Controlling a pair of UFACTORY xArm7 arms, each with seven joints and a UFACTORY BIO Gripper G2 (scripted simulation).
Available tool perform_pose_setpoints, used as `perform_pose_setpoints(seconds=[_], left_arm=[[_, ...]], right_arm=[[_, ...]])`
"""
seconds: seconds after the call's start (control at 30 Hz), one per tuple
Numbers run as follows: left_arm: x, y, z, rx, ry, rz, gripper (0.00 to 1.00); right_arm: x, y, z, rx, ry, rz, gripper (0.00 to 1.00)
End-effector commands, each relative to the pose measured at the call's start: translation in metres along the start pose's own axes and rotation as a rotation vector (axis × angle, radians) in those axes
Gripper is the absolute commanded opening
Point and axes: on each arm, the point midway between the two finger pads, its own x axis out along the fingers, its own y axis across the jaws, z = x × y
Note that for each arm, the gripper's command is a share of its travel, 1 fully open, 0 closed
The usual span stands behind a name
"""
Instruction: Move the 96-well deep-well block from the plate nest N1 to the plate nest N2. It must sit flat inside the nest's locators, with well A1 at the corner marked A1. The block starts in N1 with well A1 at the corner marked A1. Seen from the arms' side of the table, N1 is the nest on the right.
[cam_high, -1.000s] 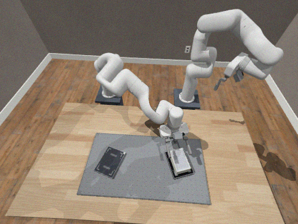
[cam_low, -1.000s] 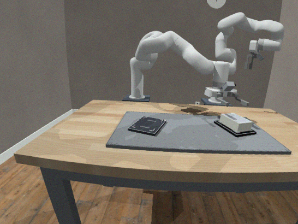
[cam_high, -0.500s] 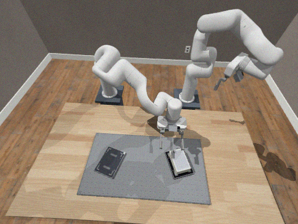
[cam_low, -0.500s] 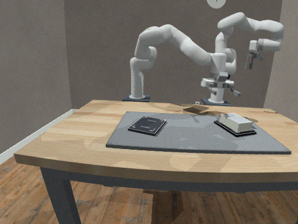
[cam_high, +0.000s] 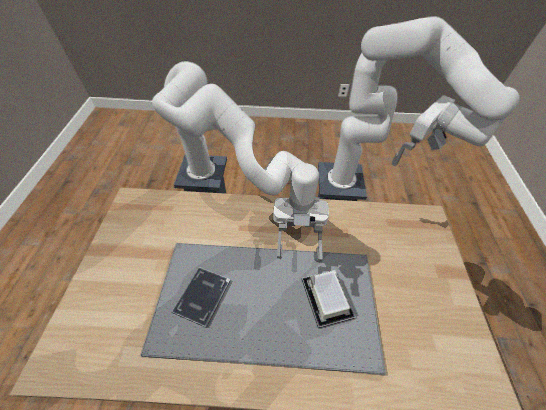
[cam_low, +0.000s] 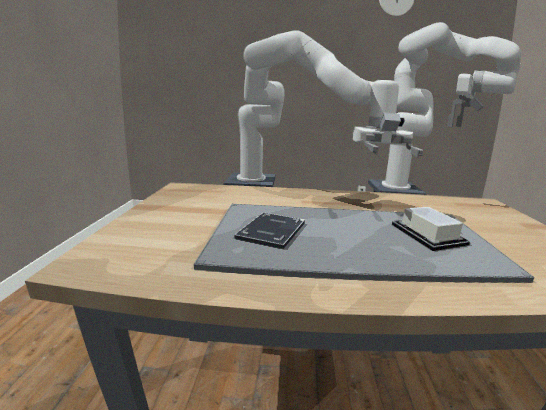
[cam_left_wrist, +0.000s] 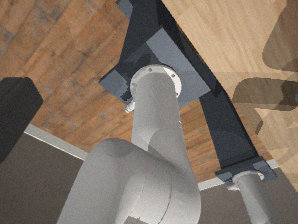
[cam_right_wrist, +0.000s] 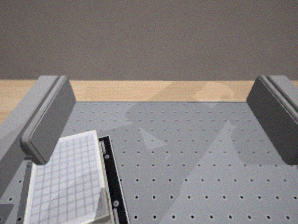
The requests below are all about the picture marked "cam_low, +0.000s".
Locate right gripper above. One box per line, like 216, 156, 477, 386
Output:
353, 126, 423, 157

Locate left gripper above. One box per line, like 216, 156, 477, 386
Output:
447, 71, 476, 127

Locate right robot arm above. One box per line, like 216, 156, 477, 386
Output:
237, 31, 405, 182

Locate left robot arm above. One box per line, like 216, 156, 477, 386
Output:
382, 23, 521, 190

